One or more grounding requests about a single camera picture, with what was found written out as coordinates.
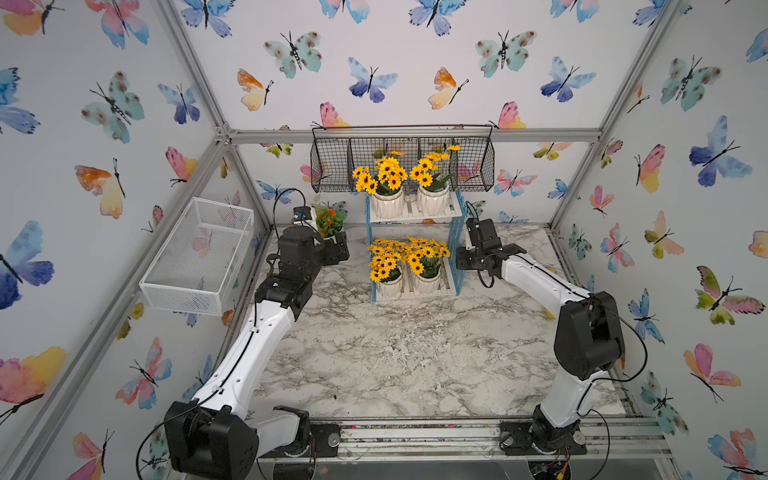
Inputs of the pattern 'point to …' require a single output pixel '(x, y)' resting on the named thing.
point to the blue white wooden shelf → (442, 228)
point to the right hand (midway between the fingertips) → (464, 253)
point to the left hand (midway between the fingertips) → (330, 233)
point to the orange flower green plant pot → (329, 218)
